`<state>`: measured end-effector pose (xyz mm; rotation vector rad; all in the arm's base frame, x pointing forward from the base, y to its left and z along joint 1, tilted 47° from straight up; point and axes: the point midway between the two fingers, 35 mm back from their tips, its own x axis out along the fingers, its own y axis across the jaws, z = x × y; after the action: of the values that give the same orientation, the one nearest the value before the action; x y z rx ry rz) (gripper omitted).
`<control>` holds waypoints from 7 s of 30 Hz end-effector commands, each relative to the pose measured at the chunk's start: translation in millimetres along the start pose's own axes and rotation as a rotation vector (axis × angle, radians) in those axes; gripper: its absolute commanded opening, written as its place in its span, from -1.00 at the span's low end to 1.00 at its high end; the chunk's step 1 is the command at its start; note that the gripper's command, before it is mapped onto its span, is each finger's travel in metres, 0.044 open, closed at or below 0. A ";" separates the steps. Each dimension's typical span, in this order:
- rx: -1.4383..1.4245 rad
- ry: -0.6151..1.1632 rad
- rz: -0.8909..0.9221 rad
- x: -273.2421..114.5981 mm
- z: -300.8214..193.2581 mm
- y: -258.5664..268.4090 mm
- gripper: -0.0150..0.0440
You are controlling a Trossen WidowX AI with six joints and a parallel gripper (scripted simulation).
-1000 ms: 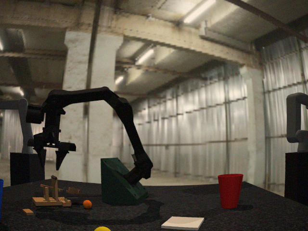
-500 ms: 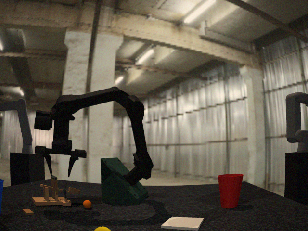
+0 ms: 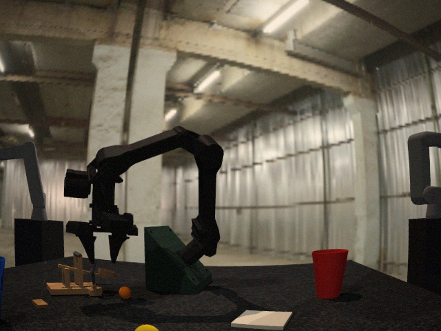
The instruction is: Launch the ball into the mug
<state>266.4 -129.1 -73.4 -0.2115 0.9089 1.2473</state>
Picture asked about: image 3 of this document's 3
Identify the red plastic cup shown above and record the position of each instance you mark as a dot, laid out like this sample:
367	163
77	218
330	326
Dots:
329	269

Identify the orange ball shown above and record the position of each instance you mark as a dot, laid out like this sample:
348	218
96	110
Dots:
125	292

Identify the yellow ball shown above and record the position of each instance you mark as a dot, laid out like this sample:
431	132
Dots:
146	328

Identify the blue plastic cup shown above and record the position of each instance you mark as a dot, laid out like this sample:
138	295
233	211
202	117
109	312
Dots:
2	265

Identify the beige flat rectangular slab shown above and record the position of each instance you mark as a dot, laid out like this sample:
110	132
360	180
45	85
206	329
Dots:
262	320

